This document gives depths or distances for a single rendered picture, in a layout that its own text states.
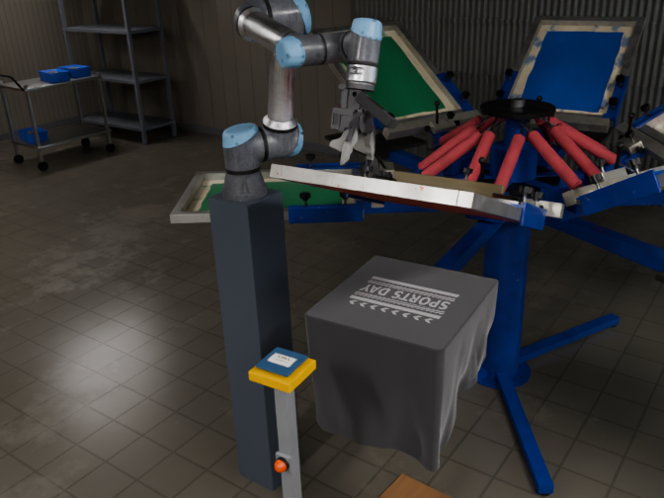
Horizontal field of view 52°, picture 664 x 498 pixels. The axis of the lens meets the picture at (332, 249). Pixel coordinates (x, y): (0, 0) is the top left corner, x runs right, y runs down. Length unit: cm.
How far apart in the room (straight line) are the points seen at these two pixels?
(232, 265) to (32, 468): 136
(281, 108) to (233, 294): 67
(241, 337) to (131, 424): 100
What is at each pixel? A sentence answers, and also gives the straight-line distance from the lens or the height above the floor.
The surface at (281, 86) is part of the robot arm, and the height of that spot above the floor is 156.
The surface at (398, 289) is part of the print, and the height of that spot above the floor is 95.
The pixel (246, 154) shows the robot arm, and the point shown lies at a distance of 223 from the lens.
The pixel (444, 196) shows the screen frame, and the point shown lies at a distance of 166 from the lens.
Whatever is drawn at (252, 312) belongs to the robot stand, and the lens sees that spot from 238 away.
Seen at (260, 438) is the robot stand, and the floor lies 25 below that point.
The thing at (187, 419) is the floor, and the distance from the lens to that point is 327.
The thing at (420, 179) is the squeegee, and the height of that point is 122.
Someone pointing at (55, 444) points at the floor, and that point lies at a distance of 333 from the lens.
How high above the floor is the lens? 195
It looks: 24 degrees down
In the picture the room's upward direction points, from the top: 2 degrees counter-clockwise
